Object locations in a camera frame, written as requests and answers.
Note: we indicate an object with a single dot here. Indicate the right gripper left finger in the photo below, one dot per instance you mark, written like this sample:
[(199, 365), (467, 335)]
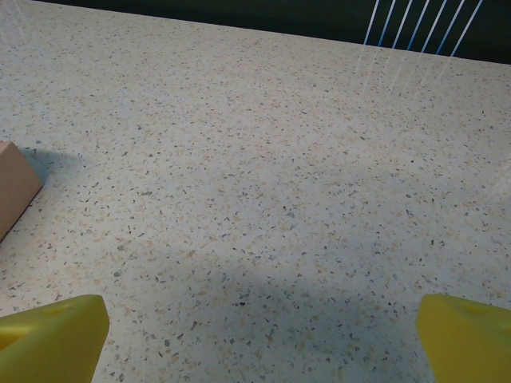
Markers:
[(52, 343)]

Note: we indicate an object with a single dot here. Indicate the orange paper box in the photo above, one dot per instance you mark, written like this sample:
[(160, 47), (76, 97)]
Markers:
[(16, 187)]

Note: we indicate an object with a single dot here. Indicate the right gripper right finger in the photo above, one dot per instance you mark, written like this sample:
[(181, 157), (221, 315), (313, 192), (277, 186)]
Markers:
[(467, 347)]

